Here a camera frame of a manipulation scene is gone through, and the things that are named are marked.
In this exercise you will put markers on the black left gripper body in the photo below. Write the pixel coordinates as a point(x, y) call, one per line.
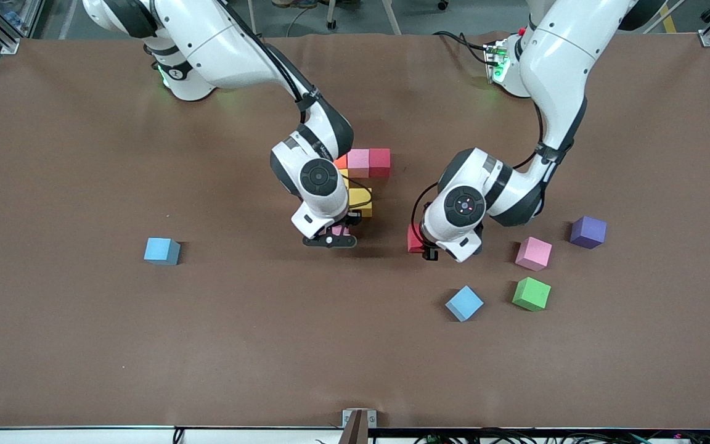
point(430, 252)

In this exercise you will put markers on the yellow foam cube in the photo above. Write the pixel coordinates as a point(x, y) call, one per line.
point(345, 180)
point(358, 198)

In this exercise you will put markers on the green foam cube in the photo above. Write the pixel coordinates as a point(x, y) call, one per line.
point(532, 293)

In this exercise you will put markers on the red foam cube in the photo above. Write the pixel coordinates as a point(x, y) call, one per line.
point(415, 239)
point(379, 162)

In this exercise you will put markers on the pink foam cube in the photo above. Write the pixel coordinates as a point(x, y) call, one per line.
point(534, 253)
point(336, 230)
point(358, 162)

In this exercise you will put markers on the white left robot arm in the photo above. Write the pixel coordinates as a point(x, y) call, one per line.
point(558, 55)

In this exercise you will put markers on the brown table cover mat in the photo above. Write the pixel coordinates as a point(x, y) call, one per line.
point(145, 339)

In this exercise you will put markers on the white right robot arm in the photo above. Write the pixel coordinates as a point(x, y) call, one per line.
point(219, 43)

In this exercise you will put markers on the blue foam cube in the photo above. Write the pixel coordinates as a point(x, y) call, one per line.
point(464, 303)
point(162, 251)

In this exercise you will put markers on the orange foam cube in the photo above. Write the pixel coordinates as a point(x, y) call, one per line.
point(341, 162)

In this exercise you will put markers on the purple foam cube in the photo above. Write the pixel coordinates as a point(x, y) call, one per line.
point(588, 232)

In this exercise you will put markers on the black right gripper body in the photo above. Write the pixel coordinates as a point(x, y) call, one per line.
point(350, 220)

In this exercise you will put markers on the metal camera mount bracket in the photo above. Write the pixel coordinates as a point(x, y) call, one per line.
point(349, 418)

